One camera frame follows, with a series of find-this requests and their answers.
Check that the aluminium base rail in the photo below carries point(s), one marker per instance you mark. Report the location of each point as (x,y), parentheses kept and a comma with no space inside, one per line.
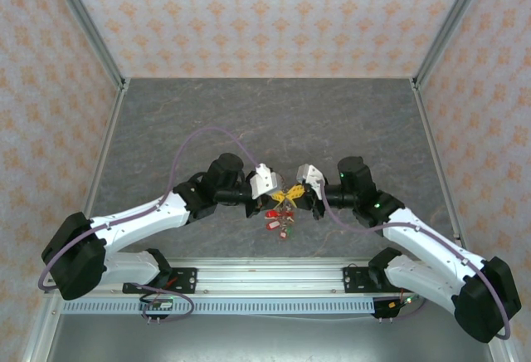
(269,279)

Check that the small circuit board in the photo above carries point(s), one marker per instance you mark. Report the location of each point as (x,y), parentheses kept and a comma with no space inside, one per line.
(159,305)
(394,304)

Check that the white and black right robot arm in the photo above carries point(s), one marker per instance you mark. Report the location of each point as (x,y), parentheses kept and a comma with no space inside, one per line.
(423,239)

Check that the bunch of tagged keys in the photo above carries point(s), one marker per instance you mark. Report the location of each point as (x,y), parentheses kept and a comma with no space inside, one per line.
(286,216)

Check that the aluminium table side rail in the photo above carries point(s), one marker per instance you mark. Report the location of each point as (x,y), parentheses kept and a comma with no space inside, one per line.
(103,150)
(435,150)

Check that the grey metal sheet panel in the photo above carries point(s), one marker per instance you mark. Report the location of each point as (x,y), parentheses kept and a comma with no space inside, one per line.
(269,341)

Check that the aluminium frame post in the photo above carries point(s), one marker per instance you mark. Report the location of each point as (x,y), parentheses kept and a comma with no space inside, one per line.
(449,25)
(87,25)

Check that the red key tag white label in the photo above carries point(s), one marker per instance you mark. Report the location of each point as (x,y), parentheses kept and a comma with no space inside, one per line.
(272,226)

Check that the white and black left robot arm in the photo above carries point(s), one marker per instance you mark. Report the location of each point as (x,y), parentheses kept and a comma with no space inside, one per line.
(137,221)

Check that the red plastic key tag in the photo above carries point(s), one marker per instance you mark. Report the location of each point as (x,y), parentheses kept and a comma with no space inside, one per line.
(283,235)
(271,214)

